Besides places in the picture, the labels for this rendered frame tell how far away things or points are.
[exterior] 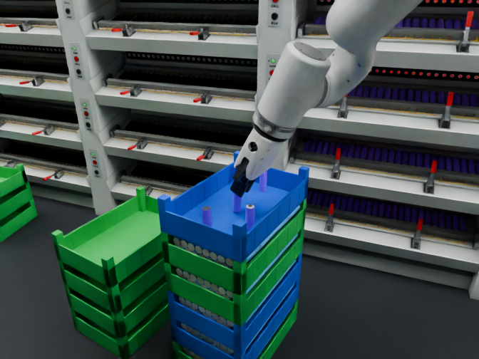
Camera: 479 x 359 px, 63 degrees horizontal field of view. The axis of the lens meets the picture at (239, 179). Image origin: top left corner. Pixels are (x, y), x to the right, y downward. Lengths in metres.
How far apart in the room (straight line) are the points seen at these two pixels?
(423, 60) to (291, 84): 0.52
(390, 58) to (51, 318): 1.18
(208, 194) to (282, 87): 0.36
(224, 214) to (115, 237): 0.37
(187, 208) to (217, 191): 0.12
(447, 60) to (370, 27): 0.55
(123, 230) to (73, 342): 0.32
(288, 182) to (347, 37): 0.45
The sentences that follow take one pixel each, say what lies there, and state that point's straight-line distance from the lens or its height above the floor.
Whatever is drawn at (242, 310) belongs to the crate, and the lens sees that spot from 0.82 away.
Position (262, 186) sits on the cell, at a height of 0.42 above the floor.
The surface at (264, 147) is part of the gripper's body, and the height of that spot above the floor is 0.59.
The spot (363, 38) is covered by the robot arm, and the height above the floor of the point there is 0.79.
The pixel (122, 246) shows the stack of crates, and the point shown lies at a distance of 1.09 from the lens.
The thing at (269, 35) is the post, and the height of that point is 0.74.
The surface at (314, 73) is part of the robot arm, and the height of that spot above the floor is 0.73.
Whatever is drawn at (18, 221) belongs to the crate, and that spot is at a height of 0.03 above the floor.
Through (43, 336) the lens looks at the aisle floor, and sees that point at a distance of 1.27.
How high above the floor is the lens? 0.86
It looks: 26 degrees down
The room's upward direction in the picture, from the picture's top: straight up
